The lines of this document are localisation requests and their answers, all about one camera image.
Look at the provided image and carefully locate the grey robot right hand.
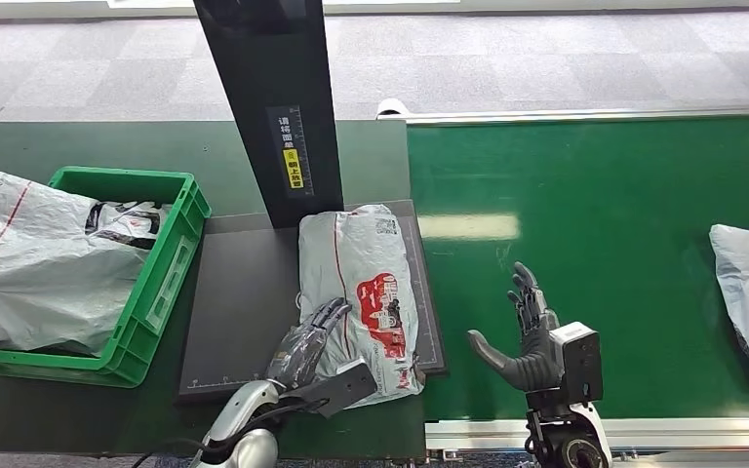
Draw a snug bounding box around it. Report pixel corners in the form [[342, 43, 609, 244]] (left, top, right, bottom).
[[466, 261, 565, 394]]

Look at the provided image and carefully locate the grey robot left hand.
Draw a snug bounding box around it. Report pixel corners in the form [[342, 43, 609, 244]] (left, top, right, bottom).
[[265, 297, 354, 391]]

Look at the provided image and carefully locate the white red-print courier package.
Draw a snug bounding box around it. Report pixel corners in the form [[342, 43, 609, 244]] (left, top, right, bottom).
[[296, 204, 427, 410]]

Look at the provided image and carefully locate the green conveyor belt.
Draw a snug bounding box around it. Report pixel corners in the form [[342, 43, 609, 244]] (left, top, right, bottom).
[[407, 116, 749, 425]]

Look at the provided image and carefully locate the white black-print package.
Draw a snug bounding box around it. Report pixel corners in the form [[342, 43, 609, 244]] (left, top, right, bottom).
[[84, 200, 174, 253]]

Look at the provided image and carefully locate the large white red-print package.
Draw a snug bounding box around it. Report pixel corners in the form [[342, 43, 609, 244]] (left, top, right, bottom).
[[0, 158, 173, 358]]

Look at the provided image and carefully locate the green plastic crate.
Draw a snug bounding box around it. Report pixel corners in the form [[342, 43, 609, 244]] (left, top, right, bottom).
[[0, 166, 213, 390]]

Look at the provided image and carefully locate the yellow and black column label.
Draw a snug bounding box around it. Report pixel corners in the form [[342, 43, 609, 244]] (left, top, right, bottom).
[[264, 104, 316, 199]]

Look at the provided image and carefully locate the black scanner column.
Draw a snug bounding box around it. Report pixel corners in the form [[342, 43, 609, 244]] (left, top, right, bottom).
[[192, 0, 346, 231]]

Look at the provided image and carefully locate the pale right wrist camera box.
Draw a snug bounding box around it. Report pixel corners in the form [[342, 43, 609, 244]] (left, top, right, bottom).
[[548, 321, 606, 407]]

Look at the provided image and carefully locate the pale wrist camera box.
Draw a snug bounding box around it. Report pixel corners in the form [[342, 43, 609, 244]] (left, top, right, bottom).
[[548, 321, 606, 407], [282, 359, 379, 420]]

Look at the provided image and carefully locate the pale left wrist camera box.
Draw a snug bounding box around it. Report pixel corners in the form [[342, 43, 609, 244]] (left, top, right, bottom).
[[282, 359, 379, 420]]

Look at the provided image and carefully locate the black scanner base plate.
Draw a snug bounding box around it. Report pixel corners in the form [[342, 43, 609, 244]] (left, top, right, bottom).
[[177, 199, 450, 407]]

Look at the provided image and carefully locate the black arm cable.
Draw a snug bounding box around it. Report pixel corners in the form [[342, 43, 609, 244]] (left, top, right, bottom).
[[130, 398, 332, 468]]

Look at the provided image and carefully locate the silver conveyor side rail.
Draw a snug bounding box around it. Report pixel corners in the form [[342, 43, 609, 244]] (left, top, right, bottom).
[[424, 416, 749, 454], [375, 104, 749, 126]]

